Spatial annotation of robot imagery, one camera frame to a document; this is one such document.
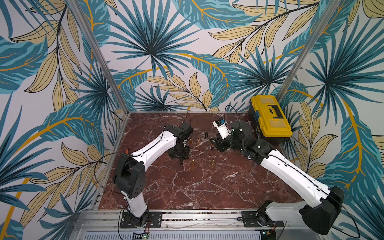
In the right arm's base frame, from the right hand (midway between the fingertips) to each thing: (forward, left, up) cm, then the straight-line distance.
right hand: (214, 136), depth 74 cm
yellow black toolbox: (+19, -37, -9) cm, 43 cm away
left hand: (-5, +17, -14) cm, 23 cm away
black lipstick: (+18, +1, -23) cm, 29 cm away
